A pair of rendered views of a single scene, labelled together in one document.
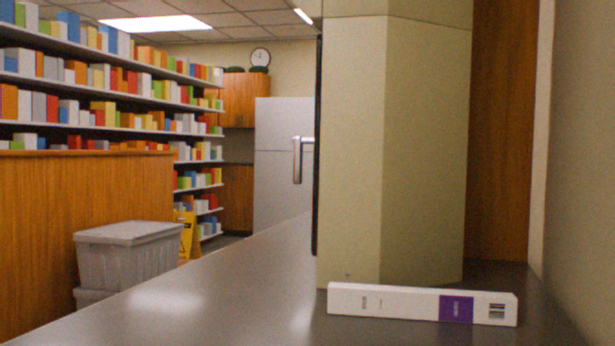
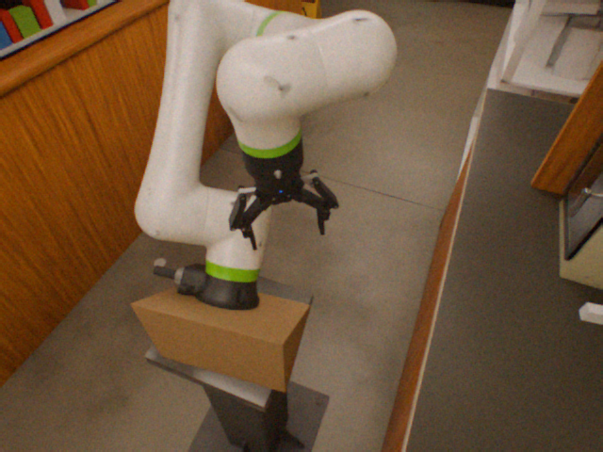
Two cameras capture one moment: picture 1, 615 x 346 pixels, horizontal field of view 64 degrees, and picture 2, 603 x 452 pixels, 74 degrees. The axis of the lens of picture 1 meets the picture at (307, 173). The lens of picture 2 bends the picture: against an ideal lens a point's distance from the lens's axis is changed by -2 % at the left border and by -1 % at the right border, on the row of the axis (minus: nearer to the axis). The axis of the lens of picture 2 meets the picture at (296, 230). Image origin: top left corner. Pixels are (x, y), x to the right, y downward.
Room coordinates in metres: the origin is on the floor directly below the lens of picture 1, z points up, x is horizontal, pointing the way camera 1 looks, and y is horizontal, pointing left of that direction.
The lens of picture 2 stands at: (0.12, 0.63, 1.87)
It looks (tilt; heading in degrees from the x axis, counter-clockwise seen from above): 49 degrees down; 8
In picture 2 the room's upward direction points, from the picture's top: straight up
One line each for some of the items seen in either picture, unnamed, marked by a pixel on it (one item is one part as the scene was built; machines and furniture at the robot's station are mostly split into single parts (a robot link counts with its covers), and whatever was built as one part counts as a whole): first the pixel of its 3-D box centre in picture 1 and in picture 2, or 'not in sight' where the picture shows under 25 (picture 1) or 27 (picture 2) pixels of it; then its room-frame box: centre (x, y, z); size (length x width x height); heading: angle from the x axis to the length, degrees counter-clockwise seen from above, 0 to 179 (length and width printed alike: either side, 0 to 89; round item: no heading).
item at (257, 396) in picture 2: not in sight; (234, 327); (0.59, 0.85, 0.92); 0.32 x 0.32 x 0.04; 76
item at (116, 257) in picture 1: (132, 254); not in sight; (3.06, 1.09, 0.49); 0.60 x 0.42 x 0.33; 164
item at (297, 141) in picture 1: (306, 159); (587, 203); (0.91, 0.00, 1.17); 0.05 x 0.03 x 0.10; 74
